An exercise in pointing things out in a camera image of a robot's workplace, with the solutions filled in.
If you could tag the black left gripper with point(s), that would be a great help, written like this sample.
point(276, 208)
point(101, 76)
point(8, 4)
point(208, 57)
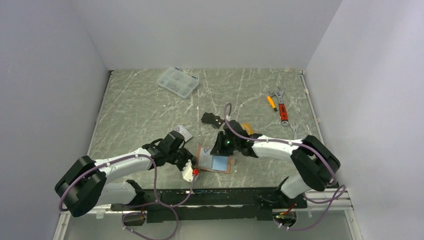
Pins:
point(189, 156)

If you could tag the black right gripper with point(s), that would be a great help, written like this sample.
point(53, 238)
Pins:
point(218, 149)

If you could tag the brown leather card holder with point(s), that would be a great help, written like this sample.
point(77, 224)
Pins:
point(220, 164)

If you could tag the white silver card stack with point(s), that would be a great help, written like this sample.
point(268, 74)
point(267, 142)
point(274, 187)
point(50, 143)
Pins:
point(184, 132)

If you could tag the white credit card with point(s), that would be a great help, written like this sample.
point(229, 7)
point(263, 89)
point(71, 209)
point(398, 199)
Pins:
point(204, 158)

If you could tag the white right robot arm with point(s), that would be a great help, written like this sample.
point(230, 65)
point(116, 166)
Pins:
point(315, 164)

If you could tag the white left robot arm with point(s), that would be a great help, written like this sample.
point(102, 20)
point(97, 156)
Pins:
point(91, 182)

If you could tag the silver combination wrench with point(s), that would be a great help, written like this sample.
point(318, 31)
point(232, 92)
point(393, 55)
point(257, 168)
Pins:
point(294, 127)

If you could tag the clear plastic organizer box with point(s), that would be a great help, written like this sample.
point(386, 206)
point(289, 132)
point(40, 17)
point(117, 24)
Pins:
point(178, 82)

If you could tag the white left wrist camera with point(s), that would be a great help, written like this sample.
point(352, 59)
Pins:
point(189, 172)

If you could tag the yellow handled screwdriver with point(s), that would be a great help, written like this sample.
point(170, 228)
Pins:
point(271, 103)

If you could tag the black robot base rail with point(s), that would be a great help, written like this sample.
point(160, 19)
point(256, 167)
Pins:
point(260, 203)

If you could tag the red handled adjustable wrench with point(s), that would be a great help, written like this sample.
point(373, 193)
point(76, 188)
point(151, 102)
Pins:
point(282, 111)

